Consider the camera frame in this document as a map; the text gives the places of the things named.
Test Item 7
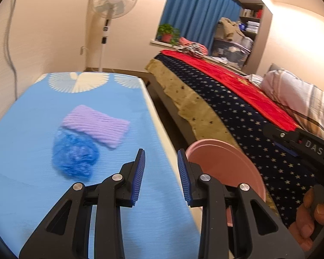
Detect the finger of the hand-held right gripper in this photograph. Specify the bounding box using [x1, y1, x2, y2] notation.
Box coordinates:
[263, 123, 301, 157]

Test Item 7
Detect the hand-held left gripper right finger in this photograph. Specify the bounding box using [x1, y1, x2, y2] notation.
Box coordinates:
[177, 148, 305, 259]

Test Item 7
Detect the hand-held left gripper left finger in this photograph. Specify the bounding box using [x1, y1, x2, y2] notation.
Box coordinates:
[19, 148, 146, 259]

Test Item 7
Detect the pink plastic basin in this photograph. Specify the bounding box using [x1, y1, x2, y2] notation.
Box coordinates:
[185, 139, 266, 227]

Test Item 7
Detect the blue plastic bag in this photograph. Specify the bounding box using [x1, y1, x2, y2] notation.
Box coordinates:
[52, 131, 100, 180]

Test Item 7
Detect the person's right hand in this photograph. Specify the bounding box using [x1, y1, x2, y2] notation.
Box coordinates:
[288, 187, 324, 253]

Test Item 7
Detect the white plaid pillow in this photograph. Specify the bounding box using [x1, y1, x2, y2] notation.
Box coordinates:
[260, 69, 324, 143]

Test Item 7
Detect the bed with red blanket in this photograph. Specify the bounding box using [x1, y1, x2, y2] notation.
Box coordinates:
[147, 52, 322, 227]

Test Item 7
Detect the plaid cloth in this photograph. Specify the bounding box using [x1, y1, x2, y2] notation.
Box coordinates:
[244, 74, 264, 87]

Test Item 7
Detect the purple foam net sleeve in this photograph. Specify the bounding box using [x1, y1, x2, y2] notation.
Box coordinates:
[61, 105, 130, 149]

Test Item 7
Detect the red floral blanket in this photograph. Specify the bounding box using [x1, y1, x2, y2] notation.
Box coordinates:
[160, 49, 300, 131]

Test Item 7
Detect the clear plastic storage box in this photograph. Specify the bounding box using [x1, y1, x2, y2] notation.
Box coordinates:
[211, 38, 251, 68]

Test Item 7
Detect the beige coat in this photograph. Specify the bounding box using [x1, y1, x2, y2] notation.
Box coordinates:
[217, 17, 246, 42]

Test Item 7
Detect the black-white striped cloth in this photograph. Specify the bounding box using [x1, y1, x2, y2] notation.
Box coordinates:
[177, 43, 206, 58]

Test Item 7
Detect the pink cloth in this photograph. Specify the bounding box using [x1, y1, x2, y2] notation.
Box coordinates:
[178, 36, 208, 54]

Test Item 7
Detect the potted green plant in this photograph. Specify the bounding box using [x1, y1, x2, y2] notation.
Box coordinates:
[157, 24, 181, 46]

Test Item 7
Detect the blue curtain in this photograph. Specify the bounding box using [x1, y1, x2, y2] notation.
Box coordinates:
[160, 0, 243, 52]

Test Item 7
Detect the wall bookshelf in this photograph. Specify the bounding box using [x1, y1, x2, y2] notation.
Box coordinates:
[239, 3, 264, 41]

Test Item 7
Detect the grey power cable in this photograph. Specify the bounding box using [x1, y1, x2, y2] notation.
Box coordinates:
[5, 0, 19, 99]

